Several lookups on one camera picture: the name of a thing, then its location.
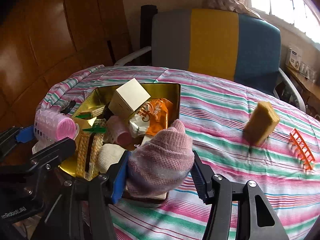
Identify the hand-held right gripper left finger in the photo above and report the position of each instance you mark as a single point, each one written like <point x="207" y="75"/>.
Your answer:
<point x="119" y="180"/>

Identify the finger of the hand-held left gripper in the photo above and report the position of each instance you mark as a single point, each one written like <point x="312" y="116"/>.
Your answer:
<point x="55" y="150"/>
<point x="23" y="134"/>

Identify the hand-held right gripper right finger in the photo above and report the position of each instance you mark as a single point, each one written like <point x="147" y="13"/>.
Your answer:
<point x="200" y="177"/>

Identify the large pink hair roller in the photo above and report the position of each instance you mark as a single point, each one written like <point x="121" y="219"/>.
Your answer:
<point x="56" y="126"/>

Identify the beige sock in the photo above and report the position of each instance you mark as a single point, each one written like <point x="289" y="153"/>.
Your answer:
<point x="110" y="156"/>

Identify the toy corn cob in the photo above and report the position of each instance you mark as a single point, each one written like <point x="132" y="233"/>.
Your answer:
<point x="83" y="155"/>

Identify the pink knitted sock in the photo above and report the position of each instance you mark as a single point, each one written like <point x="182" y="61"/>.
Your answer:
<point x="162" y="157"/>

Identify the small pink hair roller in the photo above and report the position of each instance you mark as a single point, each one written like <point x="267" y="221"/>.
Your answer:
<point x="118" y="131"/>

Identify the yellow mesh strip green clip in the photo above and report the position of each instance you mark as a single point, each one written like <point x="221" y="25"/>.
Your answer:
<point x="97" y="110"/>

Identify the orange white snack bag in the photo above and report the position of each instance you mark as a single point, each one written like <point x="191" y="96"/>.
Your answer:
<point x="157" y="115"/>

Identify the gold tin box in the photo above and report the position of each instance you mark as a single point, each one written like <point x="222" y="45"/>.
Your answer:
<point x="175" y="100"/>

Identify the white cardboard box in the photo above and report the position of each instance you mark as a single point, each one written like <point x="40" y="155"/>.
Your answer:
<point x="128" y="97"/>

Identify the striped tablecloth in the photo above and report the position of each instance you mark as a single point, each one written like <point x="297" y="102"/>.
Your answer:
<point x="225" y="110"/>

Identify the yellow sponge block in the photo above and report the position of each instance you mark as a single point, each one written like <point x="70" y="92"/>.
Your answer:
<point x="261" y="123"/>

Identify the wooden wardrobe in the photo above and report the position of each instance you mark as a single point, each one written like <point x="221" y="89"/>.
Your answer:
<point x="50" y="42"/>

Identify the orange plastic ladder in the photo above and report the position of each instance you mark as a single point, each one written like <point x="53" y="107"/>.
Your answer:
<point x="302" y="152"/>

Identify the grey yellow blue chair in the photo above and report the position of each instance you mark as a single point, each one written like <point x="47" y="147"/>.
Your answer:
<point x="212" y="42"/>

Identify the wooden side desk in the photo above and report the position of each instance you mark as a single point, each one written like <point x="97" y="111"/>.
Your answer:
<point x="305" y="85"/>

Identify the row of white cups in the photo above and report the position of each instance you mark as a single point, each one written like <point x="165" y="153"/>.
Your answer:
<point x="307" y="70"/>

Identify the white blue printed box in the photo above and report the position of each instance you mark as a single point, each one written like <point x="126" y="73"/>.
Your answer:
<point x="293" y="57"/>

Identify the window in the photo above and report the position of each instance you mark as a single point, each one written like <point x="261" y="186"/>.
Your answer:
<point x="282" y="0"/>

